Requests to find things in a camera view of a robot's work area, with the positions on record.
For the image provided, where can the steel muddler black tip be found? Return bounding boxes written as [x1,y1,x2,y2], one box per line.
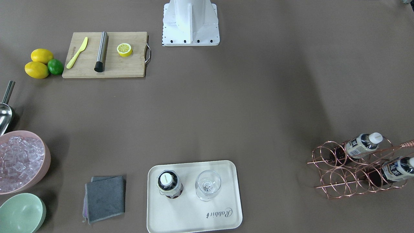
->
[94,31,109,72]

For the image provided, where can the yellow lemon upper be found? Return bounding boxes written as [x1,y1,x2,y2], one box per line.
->
[30,48,54,65]

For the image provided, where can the clear ice cubes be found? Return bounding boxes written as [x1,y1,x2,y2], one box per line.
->
[0,136,45,193]

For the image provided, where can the tea bottle near left arm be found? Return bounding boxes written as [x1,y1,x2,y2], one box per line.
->
[331,132,383,165]

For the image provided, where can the grey folded cloth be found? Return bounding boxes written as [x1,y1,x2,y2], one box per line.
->
[82,175,126,224]

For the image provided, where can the yellow lemon lower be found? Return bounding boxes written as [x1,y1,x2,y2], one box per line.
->
[25,61,49,79]

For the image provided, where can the cream rabbit tray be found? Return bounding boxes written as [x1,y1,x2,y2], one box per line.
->
[147,160,243,233]

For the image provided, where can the pink bowl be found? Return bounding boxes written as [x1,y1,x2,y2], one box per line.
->
[1,131,51,195]

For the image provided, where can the green lime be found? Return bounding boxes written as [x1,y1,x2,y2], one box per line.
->
[47,59,64,75]

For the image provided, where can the half lemon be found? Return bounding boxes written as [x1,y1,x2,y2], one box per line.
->
[116,43,133,57]

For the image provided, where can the green bowl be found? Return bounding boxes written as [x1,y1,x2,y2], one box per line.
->
[0,193,46,233]

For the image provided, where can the copper wire bottle basket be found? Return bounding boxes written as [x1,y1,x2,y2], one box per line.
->
[310,139,413,199]

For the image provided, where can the bamboo cutting board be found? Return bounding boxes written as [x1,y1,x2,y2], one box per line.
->
[62,31,150,79]

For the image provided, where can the steel ice scoop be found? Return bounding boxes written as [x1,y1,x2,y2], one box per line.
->
[0,81,15,136]

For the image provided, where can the tea bottle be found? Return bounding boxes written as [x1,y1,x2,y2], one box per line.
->
[157,170,183,199]
[367,157,414,187]

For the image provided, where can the yellow plastic knife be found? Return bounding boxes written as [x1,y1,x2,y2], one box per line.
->
[66,37,88,69]

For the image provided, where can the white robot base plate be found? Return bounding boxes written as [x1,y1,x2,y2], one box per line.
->
[162,0,220,46]

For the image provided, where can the clear wine glass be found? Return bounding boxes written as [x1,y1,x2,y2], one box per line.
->
[195,170,222,202]

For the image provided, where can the yellow lemon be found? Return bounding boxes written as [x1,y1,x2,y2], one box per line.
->
[30,48,54,65]
[25,61,49,79]

